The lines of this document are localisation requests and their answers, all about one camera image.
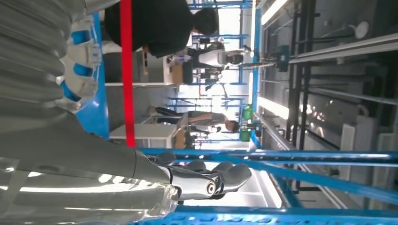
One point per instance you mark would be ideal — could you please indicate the teal hanging box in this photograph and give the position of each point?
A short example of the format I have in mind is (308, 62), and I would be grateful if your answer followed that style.
(283, 59)

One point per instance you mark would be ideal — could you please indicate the green hanging device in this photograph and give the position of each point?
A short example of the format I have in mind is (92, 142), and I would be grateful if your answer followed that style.
(248, 113)
(245, 135)

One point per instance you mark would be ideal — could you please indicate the person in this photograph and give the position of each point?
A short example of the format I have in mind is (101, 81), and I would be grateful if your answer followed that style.
(205, 118)
(155, 24)

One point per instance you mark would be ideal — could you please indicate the white round ceiling fixture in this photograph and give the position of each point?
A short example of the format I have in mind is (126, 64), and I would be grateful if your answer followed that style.
(360, 30)

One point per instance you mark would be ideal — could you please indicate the blue metal shelf rack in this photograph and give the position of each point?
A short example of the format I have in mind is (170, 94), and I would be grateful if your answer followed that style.
(93, 121)

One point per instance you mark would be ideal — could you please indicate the white humanoid robot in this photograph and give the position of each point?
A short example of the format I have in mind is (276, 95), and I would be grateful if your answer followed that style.
(214, 57)

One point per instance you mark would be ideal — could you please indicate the black steel truss frame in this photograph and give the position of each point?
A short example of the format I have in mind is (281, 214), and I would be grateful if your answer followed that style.
(306, 93)

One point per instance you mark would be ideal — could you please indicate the white desk panel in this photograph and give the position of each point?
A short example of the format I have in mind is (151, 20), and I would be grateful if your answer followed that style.
(155, 84)
(140, 132)

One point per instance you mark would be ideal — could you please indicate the grey ceiling rail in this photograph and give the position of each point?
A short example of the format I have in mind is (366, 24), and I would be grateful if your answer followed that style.
(357, 46)

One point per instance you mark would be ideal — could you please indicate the ceiling light strip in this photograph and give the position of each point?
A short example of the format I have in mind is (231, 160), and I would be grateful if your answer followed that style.
(272, 11)
(273, 108)

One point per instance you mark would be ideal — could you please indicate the clear plastic cover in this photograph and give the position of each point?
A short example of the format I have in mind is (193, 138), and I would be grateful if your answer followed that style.
(77, 202)

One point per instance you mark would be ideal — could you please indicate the red barrier belt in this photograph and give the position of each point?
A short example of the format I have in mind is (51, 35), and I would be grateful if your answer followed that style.
(127, 77)

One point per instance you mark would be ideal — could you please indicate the brown cardboard box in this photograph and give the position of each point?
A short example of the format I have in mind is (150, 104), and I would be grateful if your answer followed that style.
(180, 139)
(177, 74)

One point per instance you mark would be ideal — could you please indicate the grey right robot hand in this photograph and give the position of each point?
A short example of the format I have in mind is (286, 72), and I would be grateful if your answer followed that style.
(93, 155)

